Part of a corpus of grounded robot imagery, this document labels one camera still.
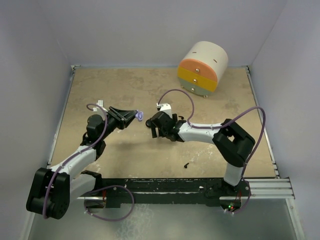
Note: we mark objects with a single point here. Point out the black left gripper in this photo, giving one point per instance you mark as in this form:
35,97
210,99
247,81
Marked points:
122,117

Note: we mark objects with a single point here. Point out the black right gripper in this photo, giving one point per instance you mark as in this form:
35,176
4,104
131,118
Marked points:
154,130

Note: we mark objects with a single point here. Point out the purple earbud charging case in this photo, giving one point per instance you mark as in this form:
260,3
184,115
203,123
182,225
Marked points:
139,116

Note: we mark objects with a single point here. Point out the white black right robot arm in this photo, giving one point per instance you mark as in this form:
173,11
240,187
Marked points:
231,140

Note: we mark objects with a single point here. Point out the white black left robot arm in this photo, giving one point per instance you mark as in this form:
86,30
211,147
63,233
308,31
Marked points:
53,189

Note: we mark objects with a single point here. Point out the black earbud charging case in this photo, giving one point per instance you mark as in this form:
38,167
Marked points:
148,123

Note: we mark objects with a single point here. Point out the round three-drawer storage box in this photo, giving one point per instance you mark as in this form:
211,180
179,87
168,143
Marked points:
200,71

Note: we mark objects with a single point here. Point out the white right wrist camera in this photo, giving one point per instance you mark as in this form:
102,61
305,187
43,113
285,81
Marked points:
166,108

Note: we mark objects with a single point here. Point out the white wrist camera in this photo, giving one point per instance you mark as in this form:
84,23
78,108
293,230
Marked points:
166,108
99,107

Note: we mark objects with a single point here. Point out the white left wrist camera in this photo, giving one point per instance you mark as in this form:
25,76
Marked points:
99,107

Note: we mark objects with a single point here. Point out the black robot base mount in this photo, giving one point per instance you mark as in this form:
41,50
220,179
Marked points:
208,191

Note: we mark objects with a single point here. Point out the aluminium frame rail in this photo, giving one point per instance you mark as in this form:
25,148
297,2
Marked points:
270,188

